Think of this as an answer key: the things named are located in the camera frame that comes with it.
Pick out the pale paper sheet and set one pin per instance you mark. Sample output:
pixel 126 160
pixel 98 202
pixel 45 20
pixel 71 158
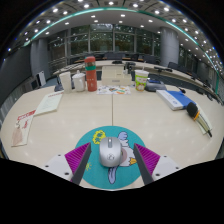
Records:
pixel 207 120

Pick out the ceiling lights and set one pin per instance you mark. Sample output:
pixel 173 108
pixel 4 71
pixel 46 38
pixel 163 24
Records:
pixel 111 3

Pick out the white printed paper sheet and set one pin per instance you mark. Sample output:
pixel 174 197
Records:
pixel 49 103

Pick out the red and white leaflet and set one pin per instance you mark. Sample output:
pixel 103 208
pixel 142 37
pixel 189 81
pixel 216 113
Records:
pixel 23 128

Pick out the handheld microphone with black foam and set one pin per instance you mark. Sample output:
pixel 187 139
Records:
pixel 192 110

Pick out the white standing board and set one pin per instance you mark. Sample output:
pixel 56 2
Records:
pixel 41 79

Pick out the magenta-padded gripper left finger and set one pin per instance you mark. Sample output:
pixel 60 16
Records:
pixel 58 165

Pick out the white lidded mug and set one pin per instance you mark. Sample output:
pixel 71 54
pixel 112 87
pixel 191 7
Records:
pixel 79 82

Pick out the colourful printed leaflet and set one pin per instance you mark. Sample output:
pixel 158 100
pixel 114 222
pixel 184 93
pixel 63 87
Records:
pixel 113 90

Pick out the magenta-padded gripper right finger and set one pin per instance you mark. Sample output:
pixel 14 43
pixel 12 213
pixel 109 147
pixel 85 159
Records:
pixel 165 165

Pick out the dark office chairs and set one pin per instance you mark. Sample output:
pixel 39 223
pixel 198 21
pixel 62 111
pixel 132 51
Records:
pixel 115 56

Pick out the blue and white book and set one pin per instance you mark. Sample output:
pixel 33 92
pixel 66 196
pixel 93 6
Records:
pixel 181 98

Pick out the round teal cartoon mouse pad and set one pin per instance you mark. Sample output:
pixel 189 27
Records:
pixel 100 176

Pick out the silver computer mouse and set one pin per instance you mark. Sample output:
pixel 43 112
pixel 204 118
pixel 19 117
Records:
pixel 110 153

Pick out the red drink bottle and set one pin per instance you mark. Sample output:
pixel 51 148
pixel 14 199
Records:
pixel 90 76

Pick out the white and green paper cup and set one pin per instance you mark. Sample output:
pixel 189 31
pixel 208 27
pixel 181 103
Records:
pixel 141 81

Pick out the tall white cup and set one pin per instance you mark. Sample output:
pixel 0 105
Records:
pixel 65 82

